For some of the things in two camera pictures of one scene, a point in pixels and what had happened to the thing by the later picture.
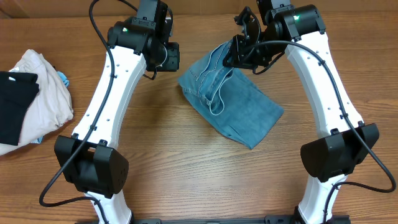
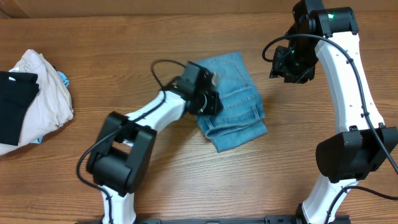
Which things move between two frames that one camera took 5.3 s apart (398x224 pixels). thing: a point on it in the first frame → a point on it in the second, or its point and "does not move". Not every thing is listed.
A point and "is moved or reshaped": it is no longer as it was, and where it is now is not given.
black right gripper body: (258, 56) → (298, 65)
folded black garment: (17, 91) does not move
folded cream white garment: (50, 107) does not move
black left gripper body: (167, 58) → (208, 103)
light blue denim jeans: (236, 104) is moved or reshaped
